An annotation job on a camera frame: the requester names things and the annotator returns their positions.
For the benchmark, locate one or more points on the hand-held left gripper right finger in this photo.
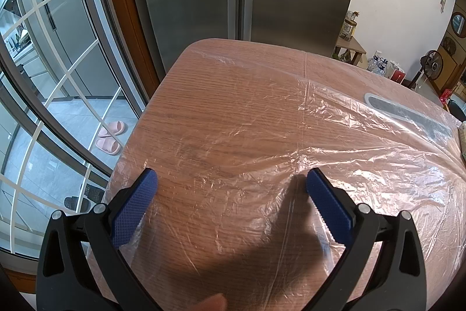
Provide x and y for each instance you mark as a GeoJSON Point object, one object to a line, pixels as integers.
{"type": "Point", "coordinates": [329, 209]}

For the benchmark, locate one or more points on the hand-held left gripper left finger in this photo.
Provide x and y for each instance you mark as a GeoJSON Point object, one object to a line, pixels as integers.
{"type": "Point", "coordinates": [134, 205]}

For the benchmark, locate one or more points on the person's left hand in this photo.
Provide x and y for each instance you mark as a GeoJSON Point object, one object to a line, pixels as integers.
{"type": "Point", "coordinates": [207, 303]}

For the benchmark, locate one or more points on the pink slipper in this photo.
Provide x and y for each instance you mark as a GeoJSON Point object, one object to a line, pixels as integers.
{"type": "Point", "coordinates": [108, 146]}
{"type": "Point", "coordinates": [113, 128]}

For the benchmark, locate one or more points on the clear plastic table cover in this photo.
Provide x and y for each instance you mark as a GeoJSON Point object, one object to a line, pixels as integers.
{"type": "Point", "coordinates": [255, 158]}

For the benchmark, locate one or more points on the glass door with white grid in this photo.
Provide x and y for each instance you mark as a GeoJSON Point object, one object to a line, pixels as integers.
{"type": "Point", "coordinates": [40, 129]}

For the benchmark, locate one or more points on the red box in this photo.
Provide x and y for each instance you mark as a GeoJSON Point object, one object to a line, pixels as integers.
{"type": "Point", "coordinates": [397, 76]}

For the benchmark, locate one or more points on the pack of water bottles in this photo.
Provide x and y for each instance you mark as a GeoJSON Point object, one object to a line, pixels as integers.
{"type": "Point", "coordinates": [376, 65]}

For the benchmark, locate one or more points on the red basket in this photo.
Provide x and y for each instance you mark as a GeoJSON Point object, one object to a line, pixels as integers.
{"type": "Point", "coordinates": [445, 96]}

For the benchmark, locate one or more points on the black-seat wooden chair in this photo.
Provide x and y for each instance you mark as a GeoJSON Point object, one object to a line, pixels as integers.
{"type": "Point", "coordinates": [458, 110]}

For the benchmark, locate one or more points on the small wooden side table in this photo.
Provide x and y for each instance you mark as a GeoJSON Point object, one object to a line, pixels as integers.
{"type": "Point", "coordinates": [353, 45]}

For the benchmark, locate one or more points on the dark standing fan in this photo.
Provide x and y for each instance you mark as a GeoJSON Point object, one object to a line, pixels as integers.
{"type": "Point", "coordinates": [433, 64]}

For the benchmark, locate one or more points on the glass jar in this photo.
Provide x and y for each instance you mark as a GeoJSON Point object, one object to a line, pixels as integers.
{"type": "Point", "coordinates": [347, 30]}

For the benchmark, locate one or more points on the grey kitchen cabinet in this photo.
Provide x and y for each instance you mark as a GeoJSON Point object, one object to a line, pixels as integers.
{"type": "Point", "coordinates": [69, 23]}

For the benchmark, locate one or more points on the wooden cabinet with oval mirrors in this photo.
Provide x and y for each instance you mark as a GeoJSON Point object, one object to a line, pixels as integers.
{"type": "Point", "coordinates": [455, 56]}

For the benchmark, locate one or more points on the brown wooden door frame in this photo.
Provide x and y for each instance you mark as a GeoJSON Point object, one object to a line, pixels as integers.
{"type": "Point", "coordinates": [134, 23]}

